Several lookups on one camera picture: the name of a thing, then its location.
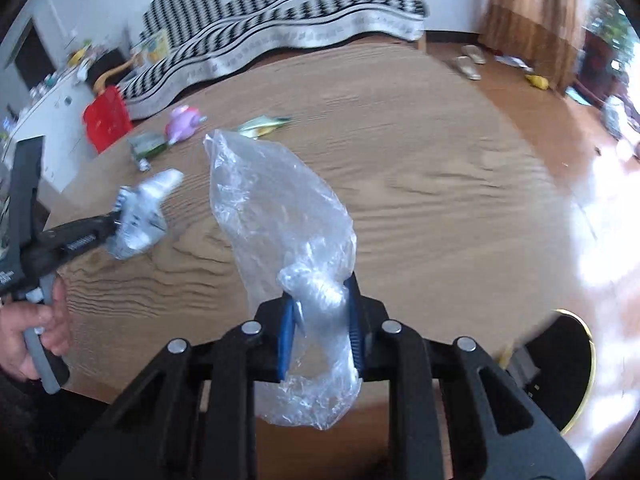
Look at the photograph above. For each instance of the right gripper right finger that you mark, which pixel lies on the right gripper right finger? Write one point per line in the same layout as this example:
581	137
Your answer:
450	405

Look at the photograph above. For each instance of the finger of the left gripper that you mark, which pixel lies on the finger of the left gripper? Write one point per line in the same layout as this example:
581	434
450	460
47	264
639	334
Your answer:
68	241

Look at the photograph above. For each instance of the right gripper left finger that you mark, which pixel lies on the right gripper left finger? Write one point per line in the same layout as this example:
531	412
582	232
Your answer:
190	413

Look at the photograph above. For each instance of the blue white wipes pack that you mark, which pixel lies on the blue white wipes pack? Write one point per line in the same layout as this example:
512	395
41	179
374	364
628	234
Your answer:
141	224

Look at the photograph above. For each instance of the dark green box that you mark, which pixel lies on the dark green box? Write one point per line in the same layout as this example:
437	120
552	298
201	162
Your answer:
145	146

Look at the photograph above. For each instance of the clear plastic bag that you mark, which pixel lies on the clear plastic bag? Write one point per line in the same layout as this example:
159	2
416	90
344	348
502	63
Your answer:
290	235

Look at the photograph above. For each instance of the black gold trash bin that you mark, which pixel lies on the black gold trash bin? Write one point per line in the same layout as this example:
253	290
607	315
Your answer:
555	367

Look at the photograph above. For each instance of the person left hand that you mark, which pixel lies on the person left hand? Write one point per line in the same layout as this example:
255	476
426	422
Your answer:
18	316

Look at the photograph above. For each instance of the white cabinet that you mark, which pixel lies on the white cabinet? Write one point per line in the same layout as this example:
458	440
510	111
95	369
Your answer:
57	117

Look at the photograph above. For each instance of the red plastic child chair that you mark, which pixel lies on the red plastic child chair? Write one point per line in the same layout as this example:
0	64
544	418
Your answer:
106	119

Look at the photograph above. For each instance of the pink purple toy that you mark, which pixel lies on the pink purple toy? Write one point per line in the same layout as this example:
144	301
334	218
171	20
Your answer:
183	123

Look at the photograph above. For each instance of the round wooden table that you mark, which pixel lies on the round wooden table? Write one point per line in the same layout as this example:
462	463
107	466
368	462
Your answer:
373	160

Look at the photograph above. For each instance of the children picture book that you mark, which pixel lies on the children picture book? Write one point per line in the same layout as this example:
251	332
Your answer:
156	47

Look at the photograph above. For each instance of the small green wrapper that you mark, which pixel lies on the small green wrapper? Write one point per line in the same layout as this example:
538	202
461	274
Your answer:
261	126

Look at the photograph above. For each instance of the black white striped sofa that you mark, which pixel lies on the black white striped sofa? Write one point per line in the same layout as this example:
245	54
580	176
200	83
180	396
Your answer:
212	39

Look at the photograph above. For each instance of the yellow toy on floor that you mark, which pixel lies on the yellow toy on floor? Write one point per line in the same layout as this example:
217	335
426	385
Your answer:
537	81

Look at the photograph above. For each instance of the beige slipper far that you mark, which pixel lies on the beige slipper far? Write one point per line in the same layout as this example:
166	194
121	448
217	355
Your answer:
474	53

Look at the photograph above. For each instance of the brown curtain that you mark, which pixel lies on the brown curtain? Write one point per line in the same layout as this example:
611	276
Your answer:
546	34

